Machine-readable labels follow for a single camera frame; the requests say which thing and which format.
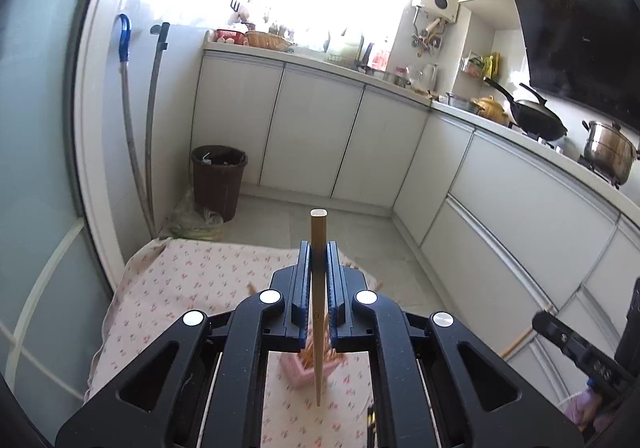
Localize black range hood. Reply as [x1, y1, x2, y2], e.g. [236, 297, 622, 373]
[509, 0, 640, 131]

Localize plastic bag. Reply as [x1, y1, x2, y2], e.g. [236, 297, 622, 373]
[167, 188, 226, 243]

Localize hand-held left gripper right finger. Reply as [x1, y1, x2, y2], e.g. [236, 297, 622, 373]
[325, 241, 586, 448]

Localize cherry print tablecloth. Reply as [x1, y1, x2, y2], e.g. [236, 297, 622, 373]
[82, 237, 386, 448]

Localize stainless steel pot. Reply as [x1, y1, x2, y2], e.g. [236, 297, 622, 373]
[580, 120, 640, 186]

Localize white lower kitchen cabinets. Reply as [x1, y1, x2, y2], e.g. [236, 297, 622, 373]
[192, 40, 640, 379]

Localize white kettle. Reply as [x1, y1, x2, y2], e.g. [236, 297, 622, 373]
[417, 62, 441, 91]

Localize brown trash bin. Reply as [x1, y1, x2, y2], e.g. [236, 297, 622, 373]
[191, 145, 248, 223]

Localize wicker basket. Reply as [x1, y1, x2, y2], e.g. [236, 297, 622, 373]
[245, 30, 293, 51]

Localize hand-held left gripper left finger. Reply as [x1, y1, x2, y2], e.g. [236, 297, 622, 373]
[55, 240, 313, 448]

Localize black-handled mop pole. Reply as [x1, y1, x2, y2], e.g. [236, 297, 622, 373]
[144, 22, 171, 239]

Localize frosted glass door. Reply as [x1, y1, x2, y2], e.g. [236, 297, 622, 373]
[0, 0, 126, 429]

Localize blue-handled mop pole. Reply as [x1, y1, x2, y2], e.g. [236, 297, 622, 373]
[116, 14, 157, 239]

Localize plain wooden chopstick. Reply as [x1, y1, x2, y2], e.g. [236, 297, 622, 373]
[309, 209, 330, 409]
[499, 328, 538, 359]

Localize red-label bottle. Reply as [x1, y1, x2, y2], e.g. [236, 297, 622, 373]
[370, 40, 392, 71]

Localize black wok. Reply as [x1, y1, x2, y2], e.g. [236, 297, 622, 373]
[482, 76, 568, 141]

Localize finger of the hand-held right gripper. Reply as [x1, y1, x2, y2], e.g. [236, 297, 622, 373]
[531, 310, 621, 386]

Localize pink perforated utensil basket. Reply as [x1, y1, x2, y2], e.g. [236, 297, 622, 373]
[279, 350, 351, 390]

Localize wall rack with condiments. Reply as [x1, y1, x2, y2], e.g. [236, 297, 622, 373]
[460, 50, 501, 78]

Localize yellow clay pot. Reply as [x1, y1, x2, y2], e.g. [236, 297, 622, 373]
[472, 95, 511, 126]

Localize lavender cloth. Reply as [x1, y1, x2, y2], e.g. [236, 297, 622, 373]
[564, 387, 603, 429]

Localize steel bowl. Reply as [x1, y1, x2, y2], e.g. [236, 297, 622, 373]
[445, 92, 481, 113]

